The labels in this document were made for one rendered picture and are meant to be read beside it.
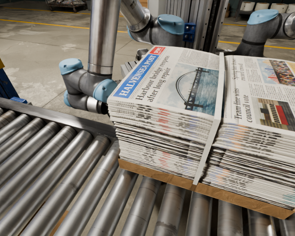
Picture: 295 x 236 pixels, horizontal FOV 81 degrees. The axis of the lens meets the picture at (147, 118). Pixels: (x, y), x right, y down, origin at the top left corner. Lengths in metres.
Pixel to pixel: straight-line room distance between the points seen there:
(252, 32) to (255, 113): 0.82
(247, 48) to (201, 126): 0.87
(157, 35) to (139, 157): 0.57
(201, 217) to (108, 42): 0.49
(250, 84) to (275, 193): 0.21
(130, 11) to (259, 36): 0.66
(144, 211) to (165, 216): 0.05
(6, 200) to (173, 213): 0.39
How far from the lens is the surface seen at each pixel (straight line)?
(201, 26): 1.00
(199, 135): 0.31
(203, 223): 0.44
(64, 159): 0.55
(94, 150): 0.54
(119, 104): 0.31
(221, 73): 0.38
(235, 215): 0.47
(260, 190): 0.42
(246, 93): 0.36
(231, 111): 0.30
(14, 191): 0.56
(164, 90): 0.32
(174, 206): 0.44
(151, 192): 0.45
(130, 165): 0.44
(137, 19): 0.83
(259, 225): 0.49
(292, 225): 0.52
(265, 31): 1.11
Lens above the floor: 1.20
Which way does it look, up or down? 41 degrees down
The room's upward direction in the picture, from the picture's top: straight up
